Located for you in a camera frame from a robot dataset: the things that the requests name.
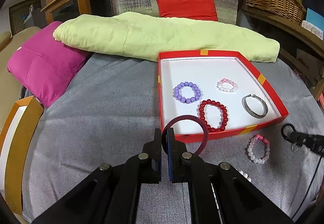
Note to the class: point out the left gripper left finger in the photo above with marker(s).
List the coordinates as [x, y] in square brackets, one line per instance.
[150, 160]

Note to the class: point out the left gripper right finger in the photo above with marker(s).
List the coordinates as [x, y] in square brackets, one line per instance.
[181, 163]

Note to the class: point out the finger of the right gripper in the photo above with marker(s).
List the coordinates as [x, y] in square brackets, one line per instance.
[288, 132]

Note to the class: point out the silver cuff bangle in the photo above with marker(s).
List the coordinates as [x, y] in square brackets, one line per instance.
[251, 112]

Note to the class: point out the red shallow jewelry box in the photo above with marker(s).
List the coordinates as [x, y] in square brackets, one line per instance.
[222, 76]

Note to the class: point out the wooden shelf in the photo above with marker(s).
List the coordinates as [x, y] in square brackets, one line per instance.
[308, 42]

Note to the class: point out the blue cardboard box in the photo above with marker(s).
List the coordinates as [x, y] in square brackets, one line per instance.
[315, 19]

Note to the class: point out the wicker basket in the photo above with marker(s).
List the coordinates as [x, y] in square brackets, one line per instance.
[292, 10]

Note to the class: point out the light green folded blanket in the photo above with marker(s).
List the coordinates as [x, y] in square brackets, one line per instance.
[140, 36]

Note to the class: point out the orange box lid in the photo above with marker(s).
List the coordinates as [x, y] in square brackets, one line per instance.
[16, 135]

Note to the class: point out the magenta pillow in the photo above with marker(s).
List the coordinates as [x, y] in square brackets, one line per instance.
[46, 66]

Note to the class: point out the small red pillow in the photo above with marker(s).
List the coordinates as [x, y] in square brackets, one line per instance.
[191, 9]

